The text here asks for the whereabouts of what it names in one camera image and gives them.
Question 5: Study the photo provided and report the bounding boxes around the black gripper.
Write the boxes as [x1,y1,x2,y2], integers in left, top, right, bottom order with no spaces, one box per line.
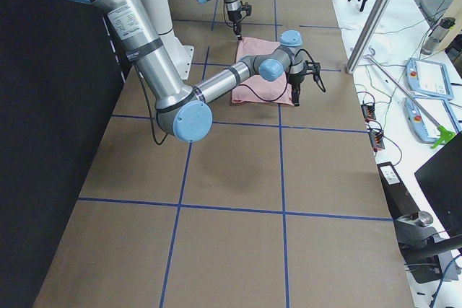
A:
[227,9,242,40]
[289,73,304,106]

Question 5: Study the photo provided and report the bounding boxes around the pink Snoopy t-shirt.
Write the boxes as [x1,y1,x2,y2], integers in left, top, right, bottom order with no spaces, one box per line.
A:
[231,37,294,106]

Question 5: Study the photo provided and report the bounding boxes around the orange black electronics board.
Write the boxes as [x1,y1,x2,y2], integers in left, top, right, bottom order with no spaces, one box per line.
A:
[360,103,376,123]

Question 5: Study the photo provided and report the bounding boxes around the far teach pendant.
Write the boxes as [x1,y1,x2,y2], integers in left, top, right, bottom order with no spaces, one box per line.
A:
[406,58,454,100]

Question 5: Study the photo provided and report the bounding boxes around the teach pendant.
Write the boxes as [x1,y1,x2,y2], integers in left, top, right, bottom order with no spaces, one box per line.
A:
[406,58,454,100]
[404,95,461,144]

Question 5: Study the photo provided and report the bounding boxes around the near teach pendant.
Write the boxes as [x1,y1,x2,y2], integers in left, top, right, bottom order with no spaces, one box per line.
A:
[404,95,461,144]

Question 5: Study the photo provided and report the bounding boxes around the clear water bottle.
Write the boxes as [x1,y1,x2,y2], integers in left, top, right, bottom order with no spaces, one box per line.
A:
[421,17,456,56]

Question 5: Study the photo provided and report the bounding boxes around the reacher grabber tool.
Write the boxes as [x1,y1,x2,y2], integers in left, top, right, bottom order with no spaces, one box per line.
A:
[364,46,456,149]

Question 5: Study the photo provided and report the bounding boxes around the black laptop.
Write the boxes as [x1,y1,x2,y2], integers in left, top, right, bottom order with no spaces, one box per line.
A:
[414,134,462,236]

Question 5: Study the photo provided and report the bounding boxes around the black clamp device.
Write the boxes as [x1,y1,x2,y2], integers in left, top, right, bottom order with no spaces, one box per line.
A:
[378,162,461,283]

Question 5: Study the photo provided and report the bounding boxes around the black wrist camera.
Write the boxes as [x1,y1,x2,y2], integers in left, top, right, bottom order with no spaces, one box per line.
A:
[304,60,326,93]
[240,1,252,17]

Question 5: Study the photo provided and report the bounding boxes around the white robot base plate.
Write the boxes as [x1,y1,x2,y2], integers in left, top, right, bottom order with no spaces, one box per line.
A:
[170,43,194,81]

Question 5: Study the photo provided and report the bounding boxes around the aluminium frame post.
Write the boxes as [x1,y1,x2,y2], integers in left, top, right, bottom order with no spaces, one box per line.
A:
[346,0,390,74]

